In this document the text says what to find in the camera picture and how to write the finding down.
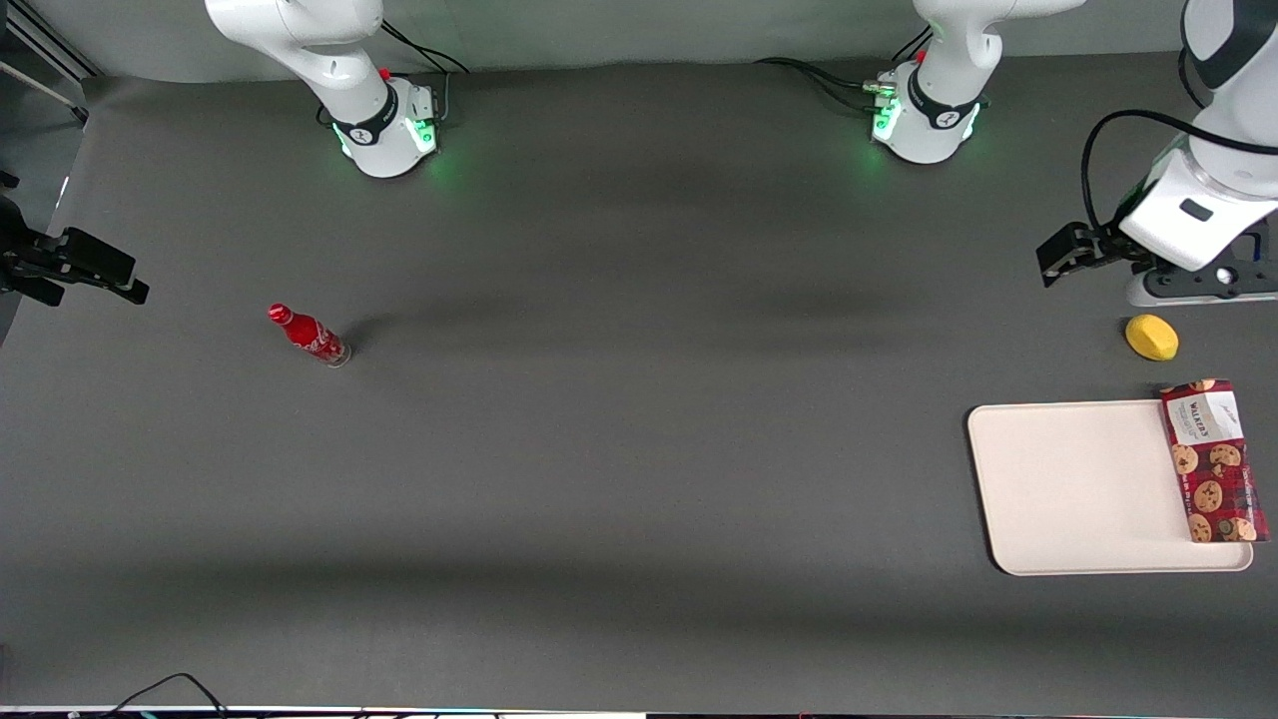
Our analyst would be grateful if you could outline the beige plastic tray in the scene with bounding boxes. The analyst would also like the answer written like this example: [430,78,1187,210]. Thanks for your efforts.
[966,399,1254,577]

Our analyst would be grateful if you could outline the yellow lemon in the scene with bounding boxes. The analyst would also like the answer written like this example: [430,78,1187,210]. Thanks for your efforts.
[1125,314,1180,361]

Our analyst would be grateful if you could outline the black base cables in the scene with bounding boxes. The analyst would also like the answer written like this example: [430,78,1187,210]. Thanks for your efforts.
[754,30,935,113]
[318,18,470,129]

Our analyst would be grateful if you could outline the metal frame bars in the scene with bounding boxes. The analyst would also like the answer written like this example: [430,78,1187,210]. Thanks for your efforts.
[0,0,103,126]

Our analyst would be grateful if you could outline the red cookie box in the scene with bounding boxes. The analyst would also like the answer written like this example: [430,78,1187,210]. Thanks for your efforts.
[1160,378,1271,544]

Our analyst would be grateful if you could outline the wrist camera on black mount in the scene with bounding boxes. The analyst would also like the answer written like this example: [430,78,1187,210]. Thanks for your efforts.
[1126,222,1278,308]

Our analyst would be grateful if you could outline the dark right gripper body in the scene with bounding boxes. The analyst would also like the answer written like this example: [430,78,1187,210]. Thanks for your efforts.
[0,195,41,301]

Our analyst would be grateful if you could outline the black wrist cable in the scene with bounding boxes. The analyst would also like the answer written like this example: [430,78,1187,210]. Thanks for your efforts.
[1082,108,1278,236]

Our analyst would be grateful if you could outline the red cola bottle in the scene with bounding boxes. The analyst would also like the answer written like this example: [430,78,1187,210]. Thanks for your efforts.
[268,304,352,368]

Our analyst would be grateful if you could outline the thin black cable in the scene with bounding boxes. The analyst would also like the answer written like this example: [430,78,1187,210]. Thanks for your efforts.
[70,672,233,719]

